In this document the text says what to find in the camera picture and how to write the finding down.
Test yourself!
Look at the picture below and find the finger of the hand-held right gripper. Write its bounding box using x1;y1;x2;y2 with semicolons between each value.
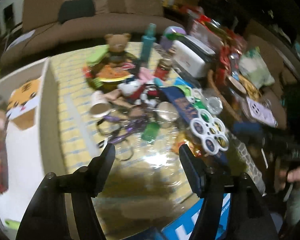
233;121;263;138

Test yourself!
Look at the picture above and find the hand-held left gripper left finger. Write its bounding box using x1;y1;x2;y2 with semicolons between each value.
15;143;116;240

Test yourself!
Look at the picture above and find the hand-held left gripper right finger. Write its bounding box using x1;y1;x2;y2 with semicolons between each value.
179;144;280;240

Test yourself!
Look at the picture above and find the white storage box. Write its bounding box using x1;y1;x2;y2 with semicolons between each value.
0;57;65;230

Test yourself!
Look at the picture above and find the orange tiger plush cushion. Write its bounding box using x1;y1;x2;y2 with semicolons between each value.
6;79;42;130

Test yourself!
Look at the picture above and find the person's right forearm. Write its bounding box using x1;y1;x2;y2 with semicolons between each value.
285;180;300;227

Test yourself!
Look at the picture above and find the person's right hand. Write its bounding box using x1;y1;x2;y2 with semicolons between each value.
277;162;300;188

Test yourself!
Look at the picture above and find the white case with holes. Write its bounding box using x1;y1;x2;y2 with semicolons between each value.
246;97;277;125

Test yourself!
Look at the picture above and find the white flower-shaped fidget toy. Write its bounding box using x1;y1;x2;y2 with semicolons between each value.
189;109;229;155

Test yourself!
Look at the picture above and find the grey stone pattern mat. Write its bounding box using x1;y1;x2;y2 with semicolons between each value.
236;140;267;195

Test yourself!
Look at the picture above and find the clear glass jar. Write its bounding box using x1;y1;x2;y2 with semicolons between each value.
206;96;224;114

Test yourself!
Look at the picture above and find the blue UTO box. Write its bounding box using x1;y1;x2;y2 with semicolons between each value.
162;195;230;240

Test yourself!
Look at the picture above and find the green plastic piece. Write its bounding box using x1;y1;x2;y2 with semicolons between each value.
142;124;162;143

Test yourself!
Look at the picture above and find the white paper cup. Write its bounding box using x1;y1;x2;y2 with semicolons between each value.
90;91;113;117

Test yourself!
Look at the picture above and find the green and white pillow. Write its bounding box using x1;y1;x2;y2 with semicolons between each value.
239;46;275;88

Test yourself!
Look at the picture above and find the yellow checked tablecloth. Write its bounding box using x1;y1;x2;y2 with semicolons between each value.
50;42;240;240

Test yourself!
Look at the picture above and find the round metal tin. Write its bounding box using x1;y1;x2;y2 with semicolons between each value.
157;102;179;122

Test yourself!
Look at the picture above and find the colourful fruit slice toy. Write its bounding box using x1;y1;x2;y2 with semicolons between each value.
84;62;135;90

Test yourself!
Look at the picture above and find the pile of red packets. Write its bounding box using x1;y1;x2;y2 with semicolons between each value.
197;15;248;68

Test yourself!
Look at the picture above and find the white box-shaped device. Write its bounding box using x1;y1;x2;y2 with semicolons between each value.
172;35;217;78

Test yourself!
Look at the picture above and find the red jar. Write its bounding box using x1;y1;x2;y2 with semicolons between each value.
154;59;174;80

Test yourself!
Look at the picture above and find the small green item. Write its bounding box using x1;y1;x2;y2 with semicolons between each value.
5;219;20;230

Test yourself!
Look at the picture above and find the brown teddy bear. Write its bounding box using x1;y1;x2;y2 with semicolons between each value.
104;33;132;64

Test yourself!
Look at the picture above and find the purple and green ball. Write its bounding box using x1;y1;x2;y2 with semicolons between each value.
164;26;187;39

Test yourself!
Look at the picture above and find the teal bottle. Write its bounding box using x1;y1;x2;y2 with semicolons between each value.
139;23;157;65

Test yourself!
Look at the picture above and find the brown sofa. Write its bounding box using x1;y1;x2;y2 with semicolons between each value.
1;0;185;63

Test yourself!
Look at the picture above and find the white paper sheet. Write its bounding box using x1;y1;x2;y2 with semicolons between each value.
5;29;37;48

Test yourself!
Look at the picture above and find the black cushion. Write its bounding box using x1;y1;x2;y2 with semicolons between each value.
58;0;95;23

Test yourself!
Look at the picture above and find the navy patterned strap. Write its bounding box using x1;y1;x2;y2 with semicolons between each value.
165;96;205;125

